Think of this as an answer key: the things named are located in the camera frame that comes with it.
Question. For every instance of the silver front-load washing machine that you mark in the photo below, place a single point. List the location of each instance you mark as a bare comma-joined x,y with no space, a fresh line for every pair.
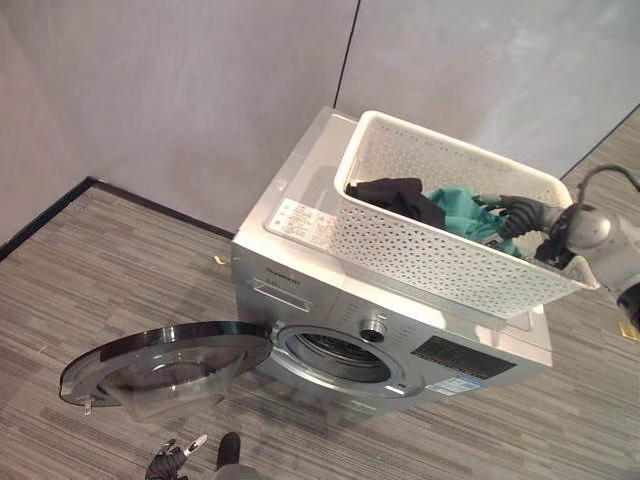
310,280

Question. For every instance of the black garment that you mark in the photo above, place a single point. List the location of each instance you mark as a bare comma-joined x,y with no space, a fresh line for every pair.
400,196

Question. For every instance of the blue white energy label sticker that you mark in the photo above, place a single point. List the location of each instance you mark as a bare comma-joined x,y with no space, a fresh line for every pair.
456,388

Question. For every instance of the white warning label sticker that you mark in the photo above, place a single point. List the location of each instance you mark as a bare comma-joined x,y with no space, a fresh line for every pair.
305,220

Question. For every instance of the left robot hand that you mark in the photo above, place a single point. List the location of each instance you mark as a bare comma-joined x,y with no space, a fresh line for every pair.
167,461

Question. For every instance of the dark robot foot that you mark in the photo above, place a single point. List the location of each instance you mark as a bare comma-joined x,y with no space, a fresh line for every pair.
228,450

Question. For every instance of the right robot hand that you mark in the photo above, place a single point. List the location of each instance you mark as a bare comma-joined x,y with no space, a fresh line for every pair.
520,216

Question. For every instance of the white perforated laundry basket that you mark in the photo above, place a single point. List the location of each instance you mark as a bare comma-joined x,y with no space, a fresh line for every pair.
430,250

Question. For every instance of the brass floor socket plate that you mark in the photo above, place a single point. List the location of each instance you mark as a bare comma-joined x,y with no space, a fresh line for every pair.
629,330

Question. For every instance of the silver washer control knob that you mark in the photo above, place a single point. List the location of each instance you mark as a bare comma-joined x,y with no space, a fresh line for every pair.
372,327

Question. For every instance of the round glass washer door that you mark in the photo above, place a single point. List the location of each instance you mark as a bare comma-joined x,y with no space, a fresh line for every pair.
165,359

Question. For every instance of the teal green garment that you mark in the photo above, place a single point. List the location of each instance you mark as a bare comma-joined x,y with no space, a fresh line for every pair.
465,215

